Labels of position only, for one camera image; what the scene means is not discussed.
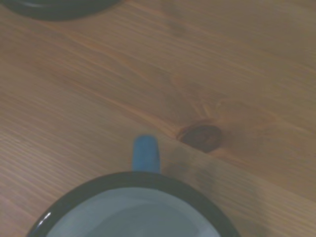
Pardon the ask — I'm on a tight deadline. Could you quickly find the blue enamel mug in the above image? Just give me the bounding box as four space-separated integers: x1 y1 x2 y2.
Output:
25 134 241 237

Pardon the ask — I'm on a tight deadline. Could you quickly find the mug stand with wooden pegs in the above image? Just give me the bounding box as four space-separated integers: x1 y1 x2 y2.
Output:
0 0 122 22

